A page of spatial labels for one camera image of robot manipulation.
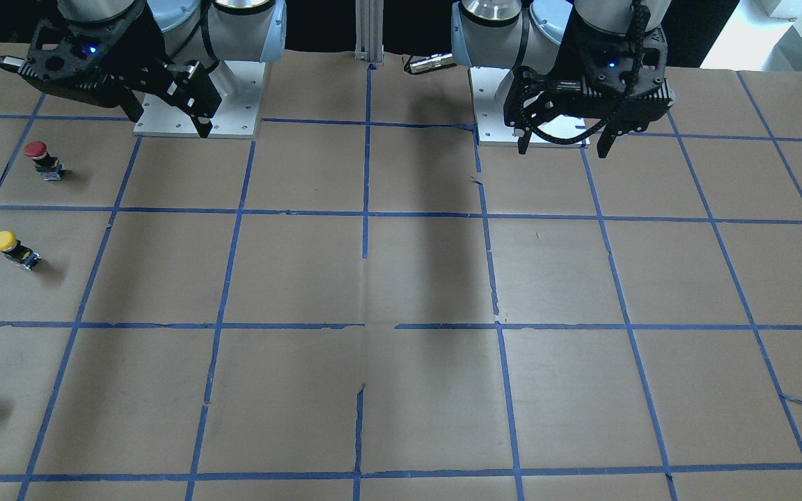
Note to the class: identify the red push button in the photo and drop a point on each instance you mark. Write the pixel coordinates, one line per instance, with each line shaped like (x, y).
(49, 167)

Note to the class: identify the yellow push button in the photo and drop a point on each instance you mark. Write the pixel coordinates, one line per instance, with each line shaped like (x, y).
(13, 249)

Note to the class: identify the aluminium frame post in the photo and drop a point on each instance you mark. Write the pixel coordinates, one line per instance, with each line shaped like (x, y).
(368, 22)

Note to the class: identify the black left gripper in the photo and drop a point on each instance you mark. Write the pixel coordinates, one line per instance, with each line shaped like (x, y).
(562, 64)

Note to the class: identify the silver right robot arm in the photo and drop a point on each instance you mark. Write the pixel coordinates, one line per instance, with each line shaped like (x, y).
(210, 31)

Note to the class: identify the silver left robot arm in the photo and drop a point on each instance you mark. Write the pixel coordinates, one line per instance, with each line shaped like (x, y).
(563, 73)

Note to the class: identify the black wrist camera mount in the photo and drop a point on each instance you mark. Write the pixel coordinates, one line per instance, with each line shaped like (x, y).
(67, 57)
(615, 68)

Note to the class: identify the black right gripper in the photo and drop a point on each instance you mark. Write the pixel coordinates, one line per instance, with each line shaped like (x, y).
(138, 57)

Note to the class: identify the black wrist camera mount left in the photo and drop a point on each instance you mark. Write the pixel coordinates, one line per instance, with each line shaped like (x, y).
(615, 68)

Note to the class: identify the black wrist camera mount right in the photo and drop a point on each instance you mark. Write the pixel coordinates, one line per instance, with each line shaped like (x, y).
(67, 57)

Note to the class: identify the silver metal connector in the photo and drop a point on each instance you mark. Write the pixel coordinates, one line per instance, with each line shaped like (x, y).
(429, 64)

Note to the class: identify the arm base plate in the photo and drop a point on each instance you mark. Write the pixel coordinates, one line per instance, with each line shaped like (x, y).
(241, 85)
(489, 87)

